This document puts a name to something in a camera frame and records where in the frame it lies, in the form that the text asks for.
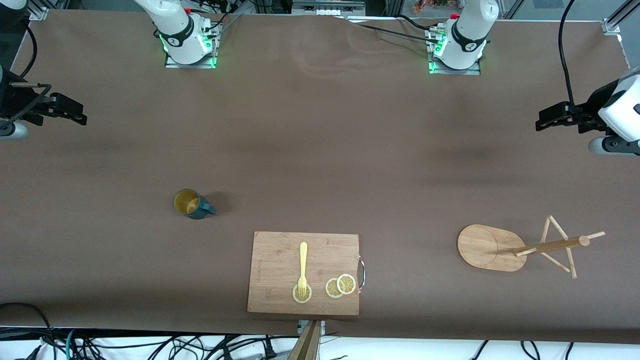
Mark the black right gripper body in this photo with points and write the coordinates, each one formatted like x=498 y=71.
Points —
x=14 y=100

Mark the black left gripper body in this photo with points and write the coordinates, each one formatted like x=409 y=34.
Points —
x=587 y=114

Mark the teal cup yellow inside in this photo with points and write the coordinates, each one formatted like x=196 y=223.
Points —
x=200 y=212

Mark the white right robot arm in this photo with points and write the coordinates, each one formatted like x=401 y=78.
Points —
x=175 y=25

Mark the wooden cup rack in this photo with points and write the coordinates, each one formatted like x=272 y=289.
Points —
x=487 y=247

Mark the colourful objects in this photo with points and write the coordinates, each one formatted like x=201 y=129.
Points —
x=430 y=5

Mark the brown table cover sheet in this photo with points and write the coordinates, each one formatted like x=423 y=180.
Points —
x=320 y=150

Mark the grey device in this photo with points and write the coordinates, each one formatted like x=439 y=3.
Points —
x=327 y=7

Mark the bamboo cutting board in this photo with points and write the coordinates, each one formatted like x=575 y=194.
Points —
x=275 y=270

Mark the dried lemon slice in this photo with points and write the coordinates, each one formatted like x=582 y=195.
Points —
x=346 y=284
x=331 y=289
x=308 y=297

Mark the yellow plastic fork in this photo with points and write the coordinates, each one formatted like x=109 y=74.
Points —
x=303 y=260

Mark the black plug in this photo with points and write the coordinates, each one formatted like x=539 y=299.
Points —
x=270 y=350

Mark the aluminium frame post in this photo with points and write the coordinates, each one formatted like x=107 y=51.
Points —
x=39 y=10
x=612 y=25

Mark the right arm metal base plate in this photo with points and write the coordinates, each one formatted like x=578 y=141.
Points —
x=192 y=65

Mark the metal bracket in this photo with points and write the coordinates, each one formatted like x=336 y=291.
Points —
x=322 y=326

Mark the wooden post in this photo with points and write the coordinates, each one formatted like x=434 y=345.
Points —
x=306 y=347

